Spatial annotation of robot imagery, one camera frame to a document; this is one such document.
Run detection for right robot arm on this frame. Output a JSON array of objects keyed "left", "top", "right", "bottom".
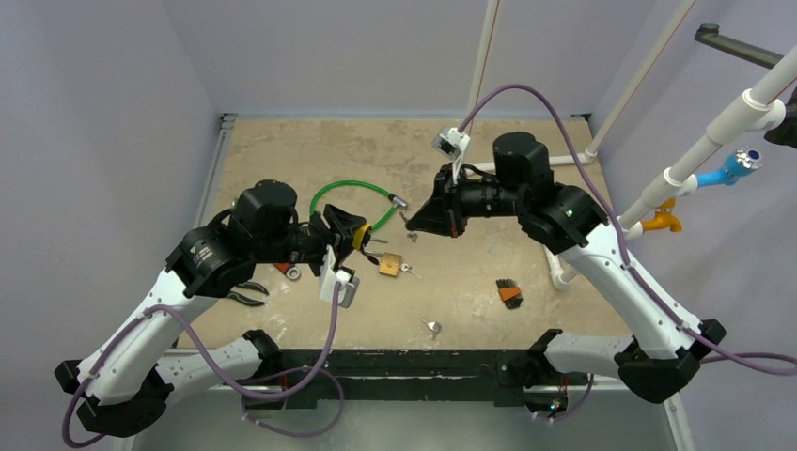
[{"left": 406, "top": 127, "right": 726, "bottom": 404}]

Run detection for black overhead bar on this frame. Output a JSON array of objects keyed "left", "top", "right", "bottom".
[{"left": 694, "top": 23, "right": 783, "bottom": 70}]

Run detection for green cable lock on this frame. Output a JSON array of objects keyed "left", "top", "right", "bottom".
[{"left": 308, "top": 179, "right": 409, "bottom": 231}]

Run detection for red adjustable wrench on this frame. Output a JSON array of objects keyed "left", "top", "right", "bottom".
[{"left": 273, "top": 263, "right": 302, "bottom": 281}]

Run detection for small yellow padlock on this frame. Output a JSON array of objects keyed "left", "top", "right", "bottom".
[{"left": 352, "top": 223, "right": 372, "bottom": 252}]

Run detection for orange faucet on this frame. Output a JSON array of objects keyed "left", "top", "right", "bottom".
[{"left": 641, "top": 197, "right": 682, "bottom": 233}]

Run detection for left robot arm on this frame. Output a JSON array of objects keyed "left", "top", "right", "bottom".
[{"left": 55, "top": 179, "right": 371, "bottom": 442}]

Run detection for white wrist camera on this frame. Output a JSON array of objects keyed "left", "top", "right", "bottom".
[
  {"left": 319, "top": 246, "right": 360, "bottom": 308},
  {"left": 431, "top": 127, "right": 471, "bottom": 185}
]

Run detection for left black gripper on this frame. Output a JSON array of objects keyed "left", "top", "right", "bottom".
[{"left": 254, "top": 206, "right": 365, "bottom": 280}]

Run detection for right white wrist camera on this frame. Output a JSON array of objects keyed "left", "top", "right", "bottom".
[{"left": 431, "top": 127, "right": 471, "bottom": 185}]

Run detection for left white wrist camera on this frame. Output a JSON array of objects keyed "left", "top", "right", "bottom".
[{"left": 319, "top": 246, "right": 360, "bottom": 308}]

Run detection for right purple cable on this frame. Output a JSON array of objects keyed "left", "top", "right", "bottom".
[{"left": 457, "top": 84, "right": 797, "bottom": 423}]

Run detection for blue faucet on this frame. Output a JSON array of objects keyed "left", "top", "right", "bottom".
[{"left": 695, "top": 147, "right": 763, "bottom": 188}]

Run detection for large brass padlock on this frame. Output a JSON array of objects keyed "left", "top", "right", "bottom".
[{"left": 362, "top": 237, "right": 403, "bottom": 277}]

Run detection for white pvc pipe frame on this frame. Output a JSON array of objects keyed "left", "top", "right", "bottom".
[{"left": 461, "top": 0, "right": 797, "bottom": 292}]

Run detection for orange hex key set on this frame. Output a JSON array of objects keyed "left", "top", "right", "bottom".
[{"left": 495, "top": 278, "right": 524, "bottom": 310}]

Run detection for black pliers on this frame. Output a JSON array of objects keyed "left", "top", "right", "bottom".
[{"left": 226, "top": 281, "right": 270, "bottom": 307}]

